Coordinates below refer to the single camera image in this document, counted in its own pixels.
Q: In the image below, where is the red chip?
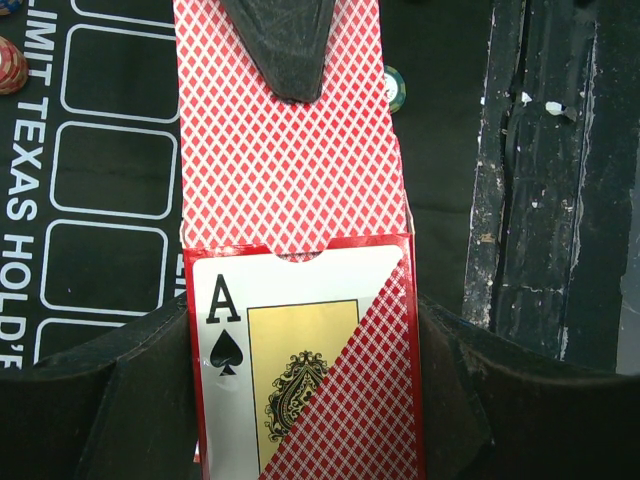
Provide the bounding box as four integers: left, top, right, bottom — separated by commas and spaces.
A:
0, 37, 28, 95

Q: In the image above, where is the green poker chip stack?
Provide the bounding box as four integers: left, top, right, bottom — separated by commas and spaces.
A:
384, 65, 406, 113

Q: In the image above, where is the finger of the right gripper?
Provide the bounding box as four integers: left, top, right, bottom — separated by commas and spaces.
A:
222, 0, 335, 104

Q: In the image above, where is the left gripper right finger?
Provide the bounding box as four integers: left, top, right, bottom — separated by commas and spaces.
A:
418, 299, 639, 479

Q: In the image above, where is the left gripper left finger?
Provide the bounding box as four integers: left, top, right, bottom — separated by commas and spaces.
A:
1, 295, 195, 479

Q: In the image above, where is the black poker felt mat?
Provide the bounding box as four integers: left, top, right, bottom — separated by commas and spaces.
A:
1, 1, 492, 370

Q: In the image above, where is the red playing card deck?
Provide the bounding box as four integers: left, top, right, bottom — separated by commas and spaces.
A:
173, 1, 426, 479

